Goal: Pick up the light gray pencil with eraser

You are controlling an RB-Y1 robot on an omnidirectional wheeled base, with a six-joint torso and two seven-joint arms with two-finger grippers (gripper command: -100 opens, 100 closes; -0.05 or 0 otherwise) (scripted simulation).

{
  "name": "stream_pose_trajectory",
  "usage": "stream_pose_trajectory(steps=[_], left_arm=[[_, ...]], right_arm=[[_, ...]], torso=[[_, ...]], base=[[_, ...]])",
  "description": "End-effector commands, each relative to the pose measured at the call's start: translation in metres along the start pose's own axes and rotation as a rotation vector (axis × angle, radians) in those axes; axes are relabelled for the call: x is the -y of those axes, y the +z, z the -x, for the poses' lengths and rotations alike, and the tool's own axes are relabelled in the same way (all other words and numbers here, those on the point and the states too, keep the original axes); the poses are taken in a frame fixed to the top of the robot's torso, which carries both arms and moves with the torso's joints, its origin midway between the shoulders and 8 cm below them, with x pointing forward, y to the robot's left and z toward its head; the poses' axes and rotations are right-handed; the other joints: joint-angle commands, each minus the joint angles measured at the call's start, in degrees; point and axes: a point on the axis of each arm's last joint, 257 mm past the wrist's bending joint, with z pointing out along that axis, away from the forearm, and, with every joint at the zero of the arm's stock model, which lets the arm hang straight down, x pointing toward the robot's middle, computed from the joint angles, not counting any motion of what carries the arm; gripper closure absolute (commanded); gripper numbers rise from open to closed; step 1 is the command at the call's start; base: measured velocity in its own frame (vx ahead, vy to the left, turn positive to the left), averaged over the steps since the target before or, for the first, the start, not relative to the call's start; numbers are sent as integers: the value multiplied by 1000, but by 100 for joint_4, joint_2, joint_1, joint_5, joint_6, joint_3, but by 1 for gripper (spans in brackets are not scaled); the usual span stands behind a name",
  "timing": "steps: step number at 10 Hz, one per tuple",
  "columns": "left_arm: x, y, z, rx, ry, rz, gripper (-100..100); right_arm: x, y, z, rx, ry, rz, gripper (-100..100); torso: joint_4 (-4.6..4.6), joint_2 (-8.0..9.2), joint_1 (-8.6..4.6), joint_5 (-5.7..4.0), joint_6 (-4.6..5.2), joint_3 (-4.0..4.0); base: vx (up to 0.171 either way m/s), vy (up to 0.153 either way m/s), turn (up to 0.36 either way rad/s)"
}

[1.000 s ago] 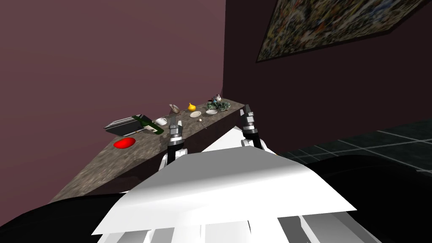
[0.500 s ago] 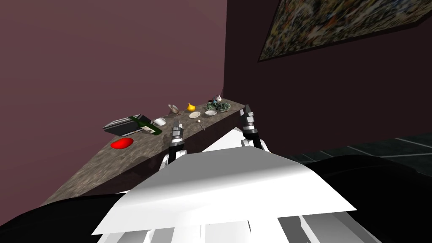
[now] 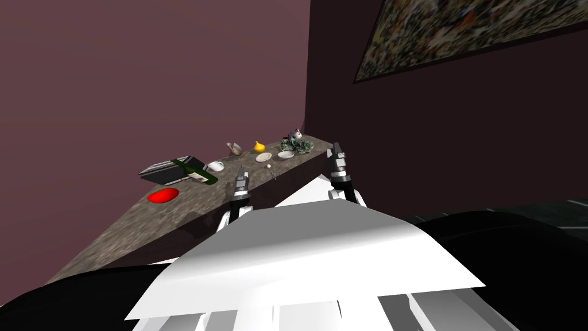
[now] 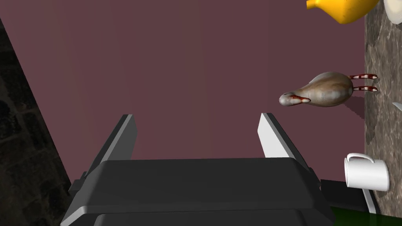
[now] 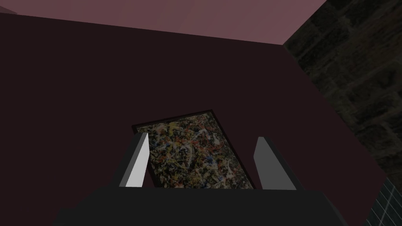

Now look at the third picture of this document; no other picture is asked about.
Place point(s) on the white plate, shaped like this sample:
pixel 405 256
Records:
pixel 263 157

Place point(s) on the white mug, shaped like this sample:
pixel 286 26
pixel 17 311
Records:
pixel 215 166

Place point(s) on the small white and red teapot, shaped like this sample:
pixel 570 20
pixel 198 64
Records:
pixel 297 134

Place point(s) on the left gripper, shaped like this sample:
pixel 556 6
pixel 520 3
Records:
pixel 241 188

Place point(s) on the green leafy plant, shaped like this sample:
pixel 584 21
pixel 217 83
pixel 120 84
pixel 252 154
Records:
pixel 298 145

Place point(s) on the red plate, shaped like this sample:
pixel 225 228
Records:
pixel 162 195

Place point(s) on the yellow fruit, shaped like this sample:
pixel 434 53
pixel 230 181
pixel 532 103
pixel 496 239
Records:
pixel 259 147

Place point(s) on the white bowl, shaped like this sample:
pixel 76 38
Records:
pixel 285 155

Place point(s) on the black and silver toaster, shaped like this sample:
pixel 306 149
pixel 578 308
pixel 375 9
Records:
pixel 163 172

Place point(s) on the colourful wall picture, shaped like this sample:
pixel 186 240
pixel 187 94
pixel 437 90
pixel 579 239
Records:
pixel 459 32

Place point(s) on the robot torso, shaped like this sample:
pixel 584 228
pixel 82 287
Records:
pixel 298 248

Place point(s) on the green wine bottle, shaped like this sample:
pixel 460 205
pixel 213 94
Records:
pixel 198 174

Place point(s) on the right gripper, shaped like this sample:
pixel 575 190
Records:
pixel 338 166

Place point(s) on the grey-brown figurine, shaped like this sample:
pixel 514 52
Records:
pixel 235 149

